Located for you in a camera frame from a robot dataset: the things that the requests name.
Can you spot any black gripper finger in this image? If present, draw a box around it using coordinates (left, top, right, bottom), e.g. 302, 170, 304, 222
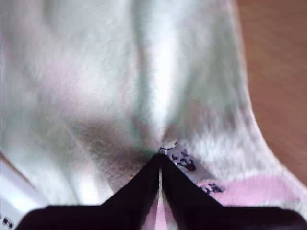
160, 154, 223, 230
102, 154, 161, 230

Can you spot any pale green pink tea towel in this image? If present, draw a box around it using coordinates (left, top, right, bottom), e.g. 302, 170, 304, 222
0, 0, 307, 230

